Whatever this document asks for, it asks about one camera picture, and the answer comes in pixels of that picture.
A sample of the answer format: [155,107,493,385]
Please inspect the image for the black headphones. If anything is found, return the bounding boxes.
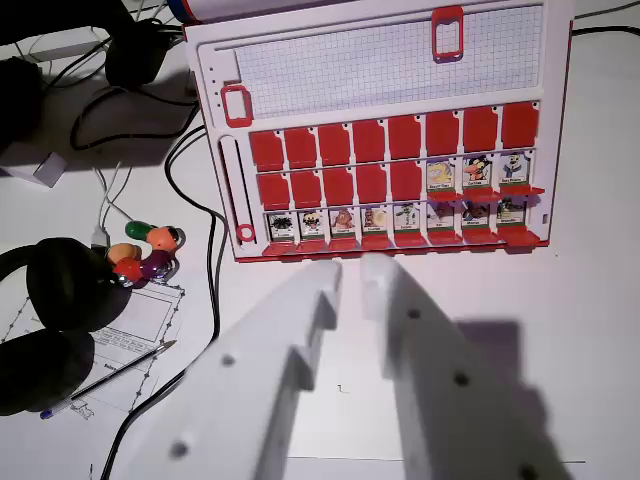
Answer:
[0,237,132,417]

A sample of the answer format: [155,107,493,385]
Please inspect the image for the clear ballpoint pen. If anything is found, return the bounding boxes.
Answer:
[39,339,179,420]

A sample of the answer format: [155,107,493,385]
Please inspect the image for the black round pouch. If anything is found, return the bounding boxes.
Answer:
[103,19,174,92]

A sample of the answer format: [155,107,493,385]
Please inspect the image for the thin black cable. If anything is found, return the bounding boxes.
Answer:
[570,25,640,40]

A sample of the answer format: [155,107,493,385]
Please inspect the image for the looped black cable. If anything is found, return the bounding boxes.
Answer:
[68,83,202,152]

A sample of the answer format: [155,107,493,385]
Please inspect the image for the small white box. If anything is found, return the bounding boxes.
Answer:
[0,152,69,190]

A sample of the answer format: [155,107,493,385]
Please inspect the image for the blue and red cylinder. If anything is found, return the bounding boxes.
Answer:
[167,0,214,25]

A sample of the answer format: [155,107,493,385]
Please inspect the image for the black bag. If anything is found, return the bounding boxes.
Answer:
[0,55,47,154]

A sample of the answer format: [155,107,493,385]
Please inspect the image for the red and white game board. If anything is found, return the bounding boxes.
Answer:
[182,0,575,265]

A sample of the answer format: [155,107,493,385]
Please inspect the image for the white power strip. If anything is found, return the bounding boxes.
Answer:
[13,27,112,64]

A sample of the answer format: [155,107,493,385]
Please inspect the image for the colourful bead toy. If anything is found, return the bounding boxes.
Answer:
[106,219,186,291]

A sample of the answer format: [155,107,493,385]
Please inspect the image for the printed paper sheet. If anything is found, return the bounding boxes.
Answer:
[0,272,189,417]

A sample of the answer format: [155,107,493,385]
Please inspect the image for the white cable with plug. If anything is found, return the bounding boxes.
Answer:
[91,159,137,250]

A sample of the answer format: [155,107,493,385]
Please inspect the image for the long black cable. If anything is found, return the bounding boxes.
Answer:
[98,124,227,480]

